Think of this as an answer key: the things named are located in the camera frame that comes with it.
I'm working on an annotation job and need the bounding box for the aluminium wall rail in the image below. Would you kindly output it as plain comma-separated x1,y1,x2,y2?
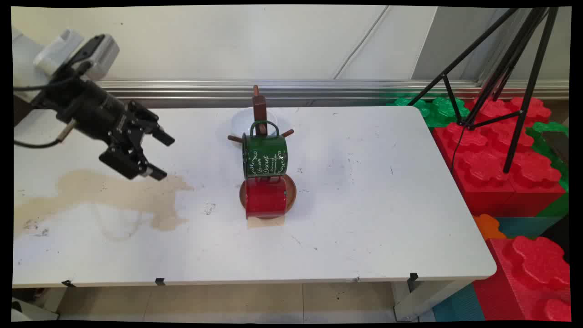
98,80,570,102

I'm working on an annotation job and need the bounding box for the red foam building block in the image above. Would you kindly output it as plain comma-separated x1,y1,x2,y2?
473,236,572,322
464,97,552,128
432,122,568,217

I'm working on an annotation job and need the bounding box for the red enamel mug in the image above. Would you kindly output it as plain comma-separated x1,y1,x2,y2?
245,175,287,219

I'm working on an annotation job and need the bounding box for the green foam building block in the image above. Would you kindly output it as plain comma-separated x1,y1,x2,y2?
525,121,570,217
387,96,470,128

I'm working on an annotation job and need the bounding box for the white table leg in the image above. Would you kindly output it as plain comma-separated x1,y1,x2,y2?
391,280,472,322

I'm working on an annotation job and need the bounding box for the white bowl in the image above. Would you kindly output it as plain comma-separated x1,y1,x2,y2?
230,107,278,139

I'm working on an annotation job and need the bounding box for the teal foam building block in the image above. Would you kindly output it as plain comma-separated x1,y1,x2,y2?
494,216,570,240
432,283,486,322

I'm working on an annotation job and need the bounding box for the green enamel mug white lettering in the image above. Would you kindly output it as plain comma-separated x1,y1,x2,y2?
241,120,289,179

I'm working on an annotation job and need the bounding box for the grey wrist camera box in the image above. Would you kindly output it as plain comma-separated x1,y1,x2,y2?
75,34,120,82

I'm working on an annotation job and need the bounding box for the black camera cable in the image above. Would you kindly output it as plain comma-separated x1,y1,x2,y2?
13,61,89,92

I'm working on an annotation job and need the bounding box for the black cable with metal plug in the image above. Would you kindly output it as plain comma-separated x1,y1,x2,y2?
13,119,77,149

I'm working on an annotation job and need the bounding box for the white vented camera mount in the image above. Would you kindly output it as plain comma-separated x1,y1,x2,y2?
34,30,87,77

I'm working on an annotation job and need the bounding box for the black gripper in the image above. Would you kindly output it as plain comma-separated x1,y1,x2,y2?
43,77,175,181

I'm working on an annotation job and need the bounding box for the wooden mug tree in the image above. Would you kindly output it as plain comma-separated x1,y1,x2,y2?
228,85,297,220

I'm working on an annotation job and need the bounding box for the orange foam building block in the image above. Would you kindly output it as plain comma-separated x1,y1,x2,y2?
473,214,507,241

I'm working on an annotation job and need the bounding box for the black tripod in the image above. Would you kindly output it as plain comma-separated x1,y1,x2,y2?
407,7,560,174

